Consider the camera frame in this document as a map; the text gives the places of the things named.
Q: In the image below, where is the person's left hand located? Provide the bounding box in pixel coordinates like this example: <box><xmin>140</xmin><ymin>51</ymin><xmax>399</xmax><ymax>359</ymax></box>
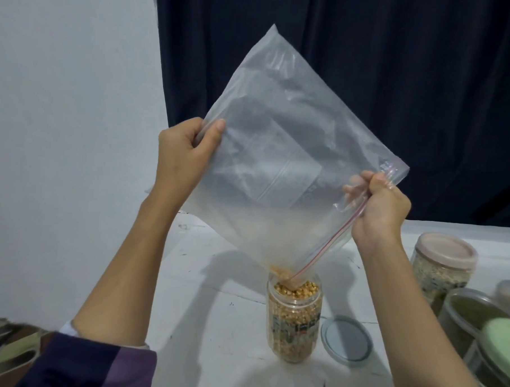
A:
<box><xmin>151</xmin><ymin>116</ymin><xmax>230</xmax><ymax>214</ymax></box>

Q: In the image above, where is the person's right hand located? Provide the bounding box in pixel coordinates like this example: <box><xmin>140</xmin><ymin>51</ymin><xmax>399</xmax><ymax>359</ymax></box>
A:
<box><xmin>343</xmin><ymin>169</ymin><xmax>414</xmax><ymax>254</ymax></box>

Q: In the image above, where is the pink round lid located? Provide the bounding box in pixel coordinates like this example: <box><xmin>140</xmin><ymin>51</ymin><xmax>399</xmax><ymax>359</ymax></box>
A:
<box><xmin>414</xmin><ymin>231</ymin><xmax>479</xmax><ymax>273</ymax></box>

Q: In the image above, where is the transparent jar pink lid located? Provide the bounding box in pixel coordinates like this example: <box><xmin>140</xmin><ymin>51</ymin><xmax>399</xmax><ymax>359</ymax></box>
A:
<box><xmin>409</xmin><ymin>231</ymin><xmax>481</xmax><ymax>316</ymax></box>

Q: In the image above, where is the zip bag of corn kernels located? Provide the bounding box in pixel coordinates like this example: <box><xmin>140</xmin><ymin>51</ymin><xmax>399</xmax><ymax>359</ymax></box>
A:
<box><xmin>174</xmin><ymin>18</ymin><xmax>415</xmax><ymax>295</ymax></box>

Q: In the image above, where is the blue round lid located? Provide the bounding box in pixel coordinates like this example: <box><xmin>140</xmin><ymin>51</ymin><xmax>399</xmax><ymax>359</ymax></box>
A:
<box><xmin>319</xmin><ymin>313</ymin><xmax>375</xmax><ymax>367</ymax></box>

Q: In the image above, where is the pile of green beans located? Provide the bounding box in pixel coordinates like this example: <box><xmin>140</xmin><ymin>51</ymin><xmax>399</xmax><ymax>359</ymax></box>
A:
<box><xmin>452</xmin><ymin>294</ymin><xmax>510</xmax><ymax>331</ymax></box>

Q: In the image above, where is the transparent jar blue lid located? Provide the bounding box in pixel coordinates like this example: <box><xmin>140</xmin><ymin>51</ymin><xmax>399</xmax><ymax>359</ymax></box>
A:
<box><xmin>265</xmin><ymin>270</ymin><xmax>327</xmax><ymax>366</ymax></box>

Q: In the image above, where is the green round lid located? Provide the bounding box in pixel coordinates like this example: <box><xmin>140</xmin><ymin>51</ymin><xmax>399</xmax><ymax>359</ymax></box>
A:
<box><xmin>478</xmin><ymin>317</ymin><xmax>510</xmax><ymax>387</ymax></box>

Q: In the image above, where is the transparent jar green lid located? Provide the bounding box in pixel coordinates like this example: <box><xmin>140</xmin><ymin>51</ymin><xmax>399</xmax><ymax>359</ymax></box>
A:
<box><xmin>461</xmin><ymin>317</ymin><xmax>510</xmax><ymax>387</ymax></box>

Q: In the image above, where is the person's right forearm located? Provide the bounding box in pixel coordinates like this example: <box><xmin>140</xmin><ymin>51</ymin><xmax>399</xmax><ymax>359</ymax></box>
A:
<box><xmin>354</xmin><ymin>232</ymin><xmax>484</xmax><ymax>387</ymax></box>

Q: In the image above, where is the person's left forearm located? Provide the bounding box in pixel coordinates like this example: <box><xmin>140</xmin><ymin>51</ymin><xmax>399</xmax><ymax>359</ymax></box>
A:
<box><xmin>0</xmin><ymin>190</ymin><xmax>192</xmax><ymax>387</ymax></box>

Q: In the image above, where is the dark navy curtain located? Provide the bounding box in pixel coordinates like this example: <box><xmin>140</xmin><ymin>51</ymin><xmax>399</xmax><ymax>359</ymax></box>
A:
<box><xmin>156</xmin><ymin>0</ymin><xmax>510</xmax><ymax>244</ymax></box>

